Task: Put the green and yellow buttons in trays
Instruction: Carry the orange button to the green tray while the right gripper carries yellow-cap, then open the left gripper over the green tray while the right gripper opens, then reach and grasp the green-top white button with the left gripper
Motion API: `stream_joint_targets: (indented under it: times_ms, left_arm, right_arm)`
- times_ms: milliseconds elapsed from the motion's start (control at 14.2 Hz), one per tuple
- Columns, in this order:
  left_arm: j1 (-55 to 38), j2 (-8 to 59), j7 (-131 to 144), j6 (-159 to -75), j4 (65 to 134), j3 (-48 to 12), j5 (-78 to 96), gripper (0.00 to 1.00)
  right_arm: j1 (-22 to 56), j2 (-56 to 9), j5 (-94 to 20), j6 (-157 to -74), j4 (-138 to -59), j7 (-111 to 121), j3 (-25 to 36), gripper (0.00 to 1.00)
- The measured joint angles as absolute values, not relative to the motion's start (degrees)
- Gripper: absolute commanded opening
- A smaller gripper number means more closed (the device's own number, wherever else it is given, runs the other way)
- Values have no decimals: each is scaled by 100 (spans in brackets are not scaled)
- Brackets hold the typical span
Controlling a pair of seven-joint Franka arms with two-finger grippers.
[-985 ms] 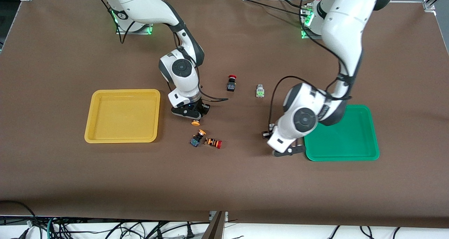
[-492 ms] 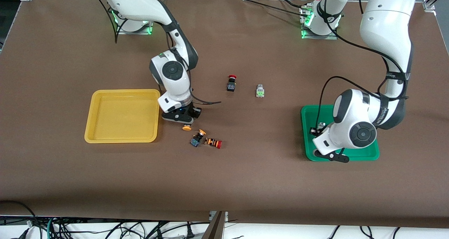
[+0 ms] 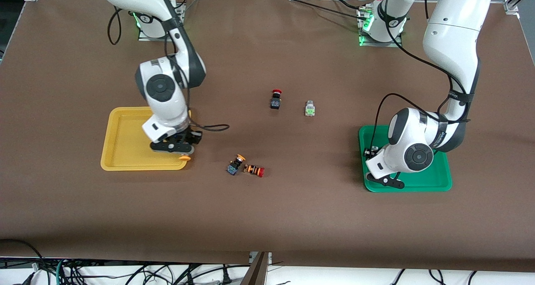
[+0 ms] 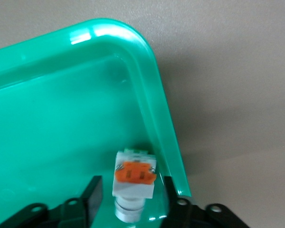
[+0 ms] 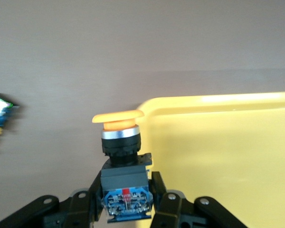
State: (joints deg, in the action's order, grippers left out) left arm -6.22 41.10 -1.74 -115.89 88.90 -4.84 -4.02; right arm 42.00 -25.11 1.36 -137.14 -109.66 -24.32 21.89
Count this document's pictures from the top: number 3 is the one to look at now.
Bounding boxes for yellow button blue body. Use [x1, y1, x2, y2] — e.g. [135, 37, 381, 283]
[226, 154, 247, 176]

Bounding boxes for red button orange body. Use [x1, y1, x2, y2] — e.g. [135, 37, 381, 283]
[243, 163, 265, 178]

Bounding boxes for yellow plastic tray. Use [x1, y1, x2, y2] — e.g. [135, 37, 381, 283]
[100, 106, 192, 171]

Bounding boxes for green plastic tray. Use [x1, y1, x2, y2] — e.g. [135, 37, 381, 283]
[358, 125, 453, 193]

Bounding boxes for brown table cover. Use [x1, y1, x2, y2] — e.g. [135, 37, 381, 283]
[0, 0, 535, 273]

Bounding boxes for brown beam under table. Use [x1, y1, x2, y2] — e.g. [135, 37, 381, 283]
[240, 252, 269, 285]

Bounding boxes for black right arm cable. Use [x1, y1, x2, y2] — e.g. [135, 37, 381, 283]
[108, 5, 230, 132]

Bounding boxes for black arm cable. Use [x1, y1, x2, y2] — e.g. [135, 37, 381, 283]
[373, 0, 471, 152]
[108, 5, 230, 132]

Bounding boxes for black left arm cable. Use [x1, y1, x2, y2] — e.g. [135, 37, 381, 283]
[373, 0, 471, 152]

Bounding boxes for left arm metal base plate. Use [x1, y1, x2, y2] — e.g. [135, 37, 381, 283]
[357, 5, 404, 48]

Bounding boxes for white metal bracket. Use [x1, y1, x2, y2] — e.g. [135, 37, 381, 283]
[249, 252, 273, 265]

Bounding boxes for black cable on table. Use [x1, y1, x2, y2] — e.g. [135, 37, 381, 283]
[284, 0, 368, 20]

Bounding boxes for black looped floor cable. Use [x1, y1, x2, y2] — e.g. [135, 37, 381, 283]
[0, 238, 46, 274]

